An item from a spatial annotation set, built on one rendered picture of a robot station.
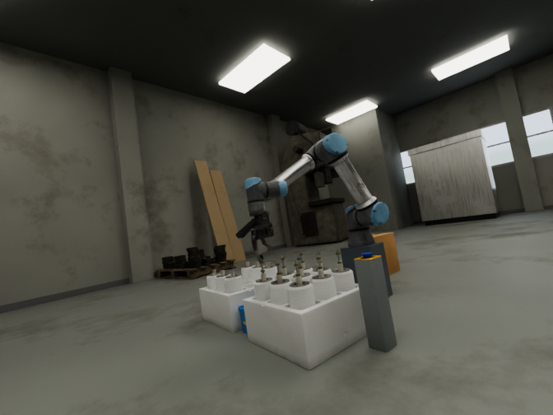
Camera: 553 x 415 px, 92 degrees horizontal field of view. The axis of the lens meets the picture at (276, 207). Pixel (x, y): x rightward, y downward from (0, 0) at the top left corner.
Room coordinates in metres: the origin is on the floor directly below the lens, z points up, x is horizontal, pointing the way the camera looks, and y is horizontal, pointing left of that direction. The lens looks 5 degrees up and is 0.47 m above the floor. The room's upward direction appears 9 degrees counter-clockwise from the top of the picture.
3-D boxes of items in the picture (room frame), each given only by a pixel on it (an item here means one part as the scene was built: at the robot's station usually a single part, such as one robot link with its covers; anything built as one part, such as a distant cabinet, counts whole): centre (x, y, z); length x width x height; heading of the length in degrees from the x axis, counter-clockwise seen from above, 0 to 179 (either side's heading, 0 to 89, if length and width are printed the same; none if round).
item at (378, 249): (1.55, -0.45, 0.15); 0.18 x 0.18 x 0.30; 46
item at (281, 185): (1.24, 0.00, 0.65); 0.11 x 0.11 x 0.08; 22
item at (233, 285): (1.43, 0.28, 0.16); 0.10 x 0.10 x 0.18
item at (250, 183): (1.19, 0.08, 0.65); 0.09 x 0.08 x 0.11; 112
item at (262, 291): (1.19, 0.10, 0.16); 0.10 x 0.10 x 0.18
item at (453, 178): (6.38, -4.31, 0.94); 1.47 x 1.13 x 1.89; 46
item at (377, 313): (0.98, -0.30, 0.16); 0.07 x 0.07 x 0.31; 37
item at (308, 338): (1.17, -0.06, 0.09); 0.39 x 0.39 x 0.18; 37
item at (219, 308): (1.59, 0.26, 0.09); 0.39 x 0.39 x 0.18; 38
